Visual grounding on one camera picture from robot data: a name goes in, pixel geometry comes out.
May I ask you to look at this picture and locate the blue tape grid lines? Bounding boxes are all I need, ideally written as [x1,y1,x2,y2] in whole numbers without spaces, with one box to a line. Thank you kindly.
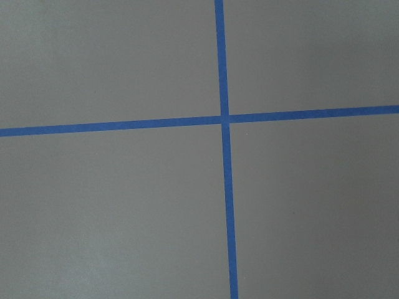
[1,1,398,298]

